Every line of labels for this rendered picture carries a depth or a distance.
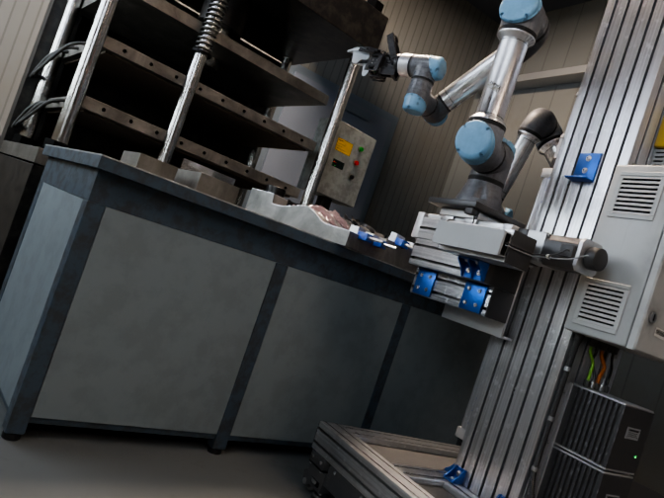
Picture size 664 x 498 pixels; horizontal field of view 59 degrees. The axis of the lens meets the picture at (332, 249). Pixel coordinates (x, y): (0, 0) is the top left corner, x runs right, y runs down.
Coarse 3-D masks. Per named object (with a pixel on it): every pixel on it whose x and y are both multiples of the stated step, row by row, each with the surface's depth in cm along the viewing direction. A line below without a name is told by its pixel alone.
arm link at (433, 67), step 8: (416, 56) 192; (424, 56) 191; (432, 56) 189; (440, 56) 189; (408, 64) 193; (416, 64) 191; (424, 64) 189; (432, 64) 188; (440, 64) 188; (408, 72) 194; (416, 72) 190; (424, 72) 189; (432, 72) 188; (440, 72) 189; (432, 80) 190
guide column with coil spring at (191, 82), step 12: (216, 0) 250; (216, 12) 250; (216, 24) 251; (204, 48) 250; (192, 60) 250; (204, 60) 251; (192, 72) 249; (192, 84) 249; (180, 96) 249; (192, 96) 251; (180, 108) 248; (180, 120) 249; (168, 132) 248; (180, 132) 251; (168, 144) 248; (168, 156) 249
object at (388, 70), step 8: (376, 56) 201; (384, 56) 200; (368, 64) 201; (376, 64) 199; (384, 64) 200; (392, 64) 199; (376, 72) 199; (384, 72) 198; (392, 72) 197; (376, 80) 205; (384, 80) 204
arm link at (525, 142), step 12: (540, 108) 231; (528, 120) 228; (540, 120) 226; (552, 120) 228; (528, 132) 226; (540, 132) 226; (516, 144) 229; (528, 144) 227; (516, 156) 228; (528, 156) 229; (516, 168) 228; (504, 192) 229
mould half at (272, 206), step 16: (256, 192) 228; (256, 208) 226; (272, 208) 222; (288, 208) 218; (304, 208) 214; (288, 224) 217; (304, 224) 212; (320, 224) 209; (336, 224) 220; (336, 240) 204; (352, 240) 204
